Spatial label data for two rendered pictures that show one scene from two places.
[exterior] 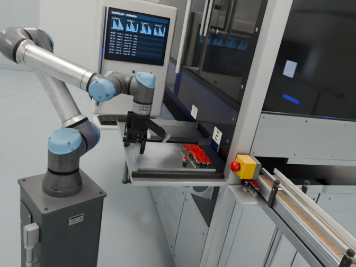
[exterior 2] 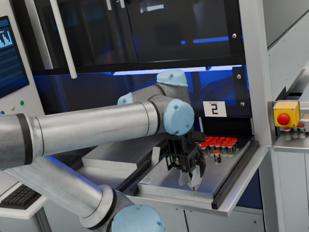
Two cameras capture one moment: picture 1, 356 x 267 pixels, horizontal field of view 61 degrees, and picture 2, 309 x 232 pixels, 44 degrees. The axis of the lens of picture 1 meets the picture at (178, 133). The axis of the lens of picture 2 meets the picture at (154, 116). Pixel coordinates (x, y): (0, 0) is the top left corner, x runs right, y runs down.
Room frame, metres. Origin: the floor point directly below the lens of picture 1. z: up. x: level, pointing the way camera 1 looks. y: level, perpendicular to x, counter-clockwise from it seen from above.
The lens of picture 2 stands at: (0.37, 0.78, 1.52)
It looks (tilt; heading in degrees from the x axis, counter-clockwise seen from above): 20 degrees down; 324
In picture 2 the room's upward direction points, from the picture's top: 12 degrees counter-clockwise
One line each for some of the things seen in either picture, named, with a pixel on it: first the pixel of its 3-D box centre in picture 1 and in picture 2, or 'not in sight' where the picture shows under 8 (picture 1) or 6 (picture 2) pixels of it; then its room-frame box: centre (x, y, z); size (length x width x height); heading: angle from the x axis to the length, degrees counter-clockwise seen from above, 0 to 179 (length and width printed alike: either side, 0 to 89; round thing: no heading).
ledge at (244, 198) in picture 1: (249, 195); (296, 141); (1.09, -0.33, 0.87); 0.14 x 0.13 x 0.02; 109
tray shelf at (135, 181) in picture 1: (169, 147); (161, 162); (1.42, 0.03, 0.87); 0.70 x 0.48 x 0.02; 19
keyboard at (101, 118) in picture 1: (130, 119); (43, 178); (1.87, 0.33, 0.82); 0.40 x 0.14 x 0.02; 117
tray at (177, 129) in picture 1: (175, 131); (133, 144); (1.61, 0.02, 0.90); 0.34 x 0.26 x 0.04; 109
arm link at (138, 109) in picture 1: (142, 107); not in sight; (1.12, 0.15, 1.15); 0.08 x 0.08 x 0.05
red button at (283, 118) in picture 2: (236, 166); (283, 118); (1.08, -0.25, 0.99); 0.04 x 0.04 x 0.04; 19
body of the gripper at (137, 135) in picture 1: (137, 126); (182, 147); (1.12, 0.16, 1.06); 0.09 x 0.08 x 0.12; 109
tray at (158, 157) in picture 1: (170, 158); (197, 165); (1.25, 0.01, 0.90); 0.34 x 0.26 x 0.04; 109
